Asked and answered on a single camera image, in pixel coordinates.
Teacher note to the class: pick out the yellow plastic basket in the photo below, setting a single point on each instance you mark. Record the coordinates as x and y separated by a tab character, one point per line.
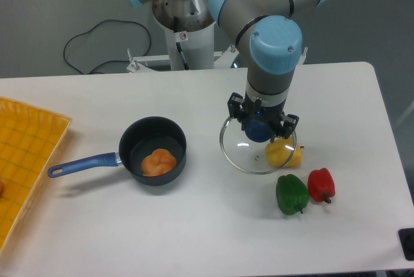
30	136

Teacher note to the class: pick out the red bell pepper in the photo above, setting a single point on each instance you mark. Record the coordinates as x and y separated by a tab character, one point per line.
321	185

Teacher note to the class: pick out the green bell pepper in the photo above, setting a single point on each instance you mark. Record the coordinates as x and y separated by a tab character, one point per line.
291	194

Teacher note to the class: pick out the yellow bell pepper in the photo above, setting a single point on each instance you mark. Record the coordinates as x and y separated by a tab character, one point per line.
278	151

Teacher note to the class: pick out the orange bread roll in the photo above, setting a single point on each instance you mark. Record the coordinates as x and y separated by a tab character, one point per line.
158	163

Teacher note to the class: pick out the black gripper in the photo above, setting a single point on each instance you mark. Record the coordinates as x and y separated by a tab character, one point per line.
263	111

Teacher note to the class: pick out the black object table corner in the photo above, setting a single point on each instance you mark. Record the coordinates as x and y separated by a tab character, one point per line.
406	237

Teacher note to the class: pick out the glass pot lid blue knob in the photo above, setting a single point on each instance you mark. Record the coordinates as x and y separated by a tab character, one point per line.
244	154

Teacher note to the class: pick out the dark pot blue handle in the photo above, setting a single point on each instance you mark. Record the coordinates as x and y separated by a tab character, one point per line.
139	140

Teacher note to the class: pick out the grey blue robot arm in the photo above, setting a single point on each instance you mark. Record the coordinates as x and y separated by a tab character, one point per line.
262	31

